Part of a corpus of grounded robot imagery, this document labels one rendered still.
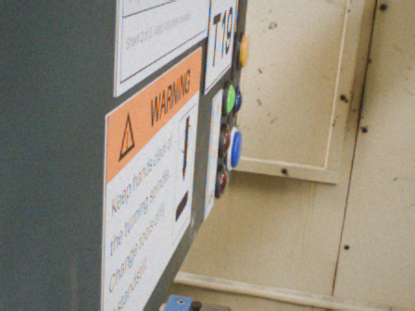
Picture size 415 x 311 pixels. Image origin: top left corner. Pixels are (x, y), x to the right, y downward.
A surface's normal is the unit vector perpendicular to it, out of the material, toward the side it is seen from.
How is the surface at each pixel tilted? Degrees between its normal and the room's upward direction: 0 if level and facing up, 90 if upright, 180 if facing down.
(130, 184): 90
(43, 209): 90
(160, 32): 90
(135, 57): 90
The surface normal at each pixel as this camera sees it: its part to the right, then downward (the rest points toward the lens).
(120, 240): 0.98, 0.13
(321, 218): -0.19, 0.29
